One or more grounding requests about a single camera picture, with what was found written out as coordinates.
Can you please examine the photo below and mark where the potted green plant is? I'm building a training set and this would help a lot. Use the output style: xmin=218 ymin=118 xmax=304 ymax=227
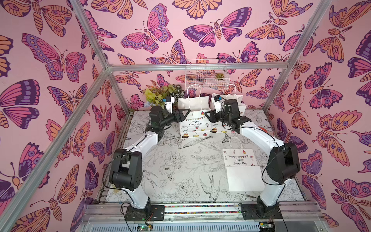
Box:
xmin=144 ymin=84 xmax=185 ymax=109

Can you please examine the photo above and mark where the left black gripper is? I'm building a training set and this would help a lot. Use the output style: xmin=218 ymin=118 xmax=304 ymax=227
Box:
xmin=159 ymin=109 xmax=190 ymax=130

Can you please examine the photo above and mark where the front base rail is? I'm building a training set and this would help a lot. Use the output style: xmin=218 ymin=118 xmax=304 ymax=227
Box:
xmin=78 ymin=202 xmax=331 ymax=232

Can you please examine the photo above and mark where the white party paper bag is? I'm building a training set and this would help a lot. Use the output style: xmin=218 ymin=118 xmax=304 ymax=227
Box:
xmin=222 ymin=136 xmax=267 ymax=192

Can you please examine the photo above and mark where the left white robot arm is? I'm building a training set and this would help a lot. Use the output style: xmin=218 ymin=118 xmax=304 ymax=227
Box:
xmin=109 ymin=106 xmax=191 ymax=210

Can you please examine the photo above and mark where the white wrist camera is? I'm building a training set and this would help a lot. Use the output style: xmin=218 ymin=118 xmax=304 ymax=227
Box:
xmin=162 ymin=96 xmax=175 ymax=114
xmin=213 ymin=95 xmax=223 ymax=112

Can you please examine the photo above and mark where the white wire wall basket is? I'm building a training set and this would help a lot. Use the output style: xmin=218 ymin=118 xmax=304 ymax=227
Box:
xmin=184 ymin=58 xmax=230 ymax=91

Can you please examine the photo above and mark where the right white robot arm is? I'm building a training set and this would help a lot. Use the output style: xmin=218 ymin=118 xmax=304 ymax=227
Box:
xmin=205 ymin=95 xmax=300 ymax=208

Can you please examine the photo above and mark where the aluminium frame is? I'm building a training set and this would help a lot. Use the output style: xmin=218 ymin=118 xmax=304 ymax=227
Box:
xmin=1 ymin=1 xmax=331 ymax=232

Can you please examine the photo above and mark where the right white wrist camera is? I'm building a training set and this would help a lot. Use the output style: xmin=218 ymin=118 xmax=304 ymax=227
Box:
xmin=213 ymin=95 xmax=223 ymax=112

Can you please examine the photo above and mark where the small succulent in basket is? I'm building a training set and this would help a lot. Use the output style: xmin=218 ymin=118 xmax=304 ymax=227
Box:
xmin=215 ymin=73 xmax=225 ymax=79

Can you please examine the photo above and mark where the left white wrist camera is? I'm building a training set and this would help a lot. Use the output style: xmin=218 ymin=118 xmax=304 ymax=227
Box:
xmin=162 ymin=96 xmax=175 ymax=114

